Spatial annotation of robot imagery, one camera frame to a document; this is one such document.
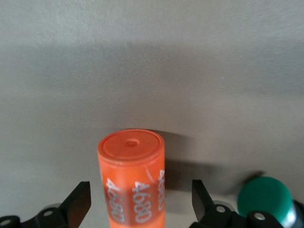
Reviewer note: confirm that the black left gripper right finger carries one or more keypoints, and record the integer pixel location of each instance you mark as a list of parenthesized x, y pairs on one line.
[(202, 204)]

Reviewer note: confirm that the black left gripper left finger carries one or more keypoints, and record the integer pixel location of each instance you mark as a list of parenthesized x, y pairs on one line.
[(76, 204)]

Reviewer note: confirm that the orange 4680 cylinder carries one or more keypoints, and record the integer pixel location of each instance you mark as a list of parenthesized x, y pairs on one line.
[(130, 178)]

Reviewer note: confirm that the green mushroom push button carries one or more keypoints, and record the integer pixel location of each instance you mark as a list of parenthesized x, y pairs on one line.
[(263, 197)]

